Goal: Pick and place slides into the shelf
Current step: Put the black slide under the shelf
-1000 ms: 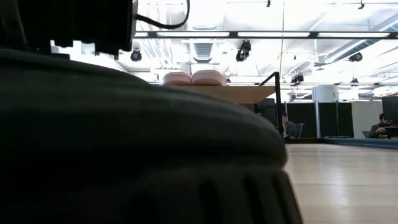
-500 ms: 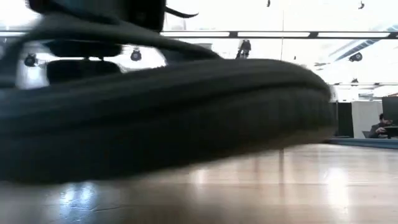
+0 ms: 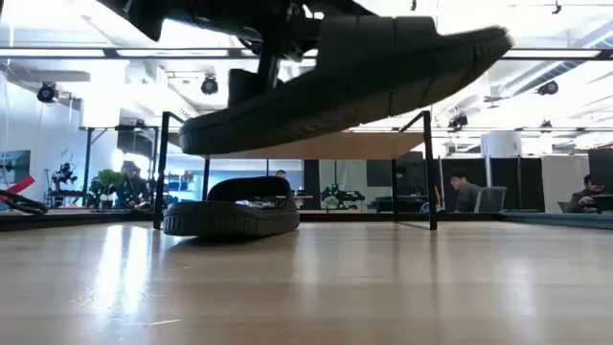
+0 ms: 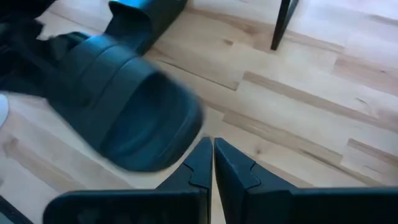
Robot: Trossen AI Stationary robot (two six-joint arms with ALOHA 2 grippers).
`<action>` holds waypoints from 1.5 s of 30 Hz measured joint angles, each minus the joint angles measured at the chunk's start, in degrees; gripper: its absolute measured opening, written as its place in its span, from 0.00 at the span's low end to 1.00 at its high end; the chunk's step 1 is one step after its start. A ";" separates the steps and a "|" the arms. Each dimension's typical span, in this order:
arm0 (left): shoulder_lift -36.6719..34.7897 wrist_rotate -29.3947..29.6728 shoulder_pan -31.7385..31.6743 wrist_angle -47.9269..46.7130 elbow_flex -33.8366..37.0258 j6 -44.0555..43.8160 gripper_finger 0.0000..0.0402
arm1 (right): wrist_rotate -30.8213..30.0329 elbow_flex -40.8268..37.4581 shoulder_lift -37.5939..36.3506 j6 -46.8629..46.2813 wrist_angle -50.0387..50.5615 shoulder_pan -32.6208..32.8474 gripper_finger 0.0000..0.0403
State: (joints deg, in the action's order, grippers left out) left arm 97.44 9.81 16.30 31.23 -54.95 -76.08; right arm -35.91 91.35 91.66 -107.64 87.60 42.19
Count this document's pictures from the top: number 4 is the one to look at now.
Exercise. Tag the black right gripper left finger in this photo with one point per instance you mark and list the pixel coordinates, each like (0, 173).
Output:
(186, 205)

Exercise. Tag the black metal shelf leg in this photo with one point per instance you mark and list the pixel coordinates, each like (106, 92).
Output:
(283, 21)

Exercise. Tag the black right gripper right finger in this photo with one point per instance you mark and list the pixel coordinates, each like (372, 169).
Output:
(264, 202)

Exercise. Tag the black rubber slide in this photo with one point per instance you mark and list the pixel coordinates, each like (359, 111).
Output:
(155, 21)
(130, 109)

